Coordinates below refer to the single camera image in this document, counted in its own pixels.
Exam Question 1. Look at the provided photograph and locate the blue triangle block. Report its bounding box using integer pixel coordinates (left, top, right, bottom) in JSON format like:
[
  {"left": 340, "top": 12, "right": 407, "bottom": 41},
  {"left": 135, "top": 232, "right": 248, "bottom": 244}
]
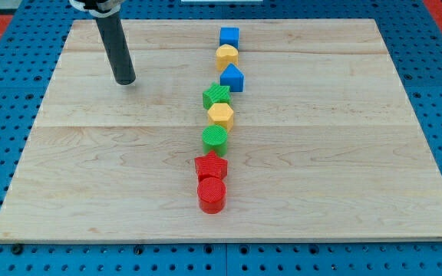
[{"left": 219, "top": 63, "right": 245, "bottom": 92}]

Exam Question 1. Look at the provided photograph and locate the blue cube block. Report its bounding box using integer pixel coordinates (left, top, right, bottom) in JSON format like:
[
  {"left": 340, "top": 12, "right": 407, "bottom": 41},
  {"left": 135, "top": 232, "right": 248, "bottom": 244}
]
[{"left": 219, "top": 26, "right": 239, "bottom": 49}]

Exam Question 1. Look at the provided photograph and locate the green cylinder block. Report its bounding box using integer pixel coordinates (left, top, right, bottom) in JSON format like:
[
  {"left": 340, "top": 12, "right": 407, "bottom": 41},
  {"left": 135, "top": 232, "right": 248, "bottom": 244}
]
[{"left": 202, "top": 125, "right": 228, "bottom": 156}]

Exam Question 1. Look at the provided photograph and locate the yellow hexagon block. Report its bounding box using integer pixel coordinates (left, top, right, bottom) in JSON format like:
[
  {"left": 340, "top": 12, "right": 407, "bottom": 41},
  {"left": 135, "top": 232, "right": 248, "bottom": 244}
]
[{"left": 207, "top": 103, "right": 234, "bottom": 133}]

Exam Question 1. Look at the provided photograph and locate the red star block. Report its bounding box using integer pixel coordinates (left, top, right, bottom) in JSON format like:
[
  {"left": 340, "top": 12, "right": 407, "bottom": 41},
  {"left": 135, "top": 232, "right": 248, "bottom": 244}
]
[{"left": 194, "top": 150, "right": 228, "bottom": 182}]

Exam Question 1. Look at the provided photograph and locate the green star block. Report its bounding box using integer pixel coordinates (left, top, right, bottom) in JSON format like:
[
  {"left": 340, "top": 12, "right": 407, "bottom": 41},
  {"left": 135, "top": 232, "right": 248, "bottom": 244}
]
[{"left": 203, "top": 83, "right": 231, "bottom": 110}]

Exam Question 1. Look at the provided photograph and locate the red cylinder block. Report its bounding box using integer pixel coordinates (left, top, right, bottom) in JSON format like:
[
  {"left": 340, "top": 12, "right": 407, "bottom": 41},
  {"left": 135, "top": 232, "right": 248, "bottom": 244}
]
[{"left": 197, "top": 177, "right": 226, "bottom": 214}]

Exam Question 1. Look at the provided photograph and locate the yellow heart block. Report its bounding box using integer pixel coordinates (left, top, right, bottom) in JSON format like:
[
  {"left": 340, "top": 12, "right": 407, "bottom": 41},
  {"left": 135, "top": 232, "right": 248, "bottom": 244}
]
[{"left": 216, "top": 44, "right": 239, "bottom": 71}]

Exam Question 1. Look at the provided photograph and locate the light wooden board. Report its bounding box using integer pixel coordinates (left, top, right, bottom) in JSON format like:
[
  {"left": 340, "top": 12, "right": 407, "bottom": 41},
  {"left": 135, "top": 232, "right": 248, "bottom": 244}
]
[{"left": 0, "top": 19, "right": 442, "bottom": 244}]

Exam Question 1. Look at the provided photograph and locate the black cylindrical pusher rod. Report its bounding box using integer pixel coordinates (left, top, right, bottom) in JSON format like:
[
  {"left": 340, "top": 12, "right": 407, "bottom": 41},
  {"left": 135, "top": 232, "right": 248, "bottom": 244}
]
[{"left": 94, "top": 12, "right": 136, "bottom": 85}]

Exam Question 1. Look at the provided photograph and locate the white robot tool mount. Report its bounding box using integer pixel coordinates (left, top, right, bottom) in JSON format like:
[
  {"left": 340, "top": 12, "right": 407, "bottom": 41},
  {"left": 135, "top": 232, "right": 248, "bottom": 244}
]
[{"left": 69, "top": 0, "right": 125, "bottom": 18}]

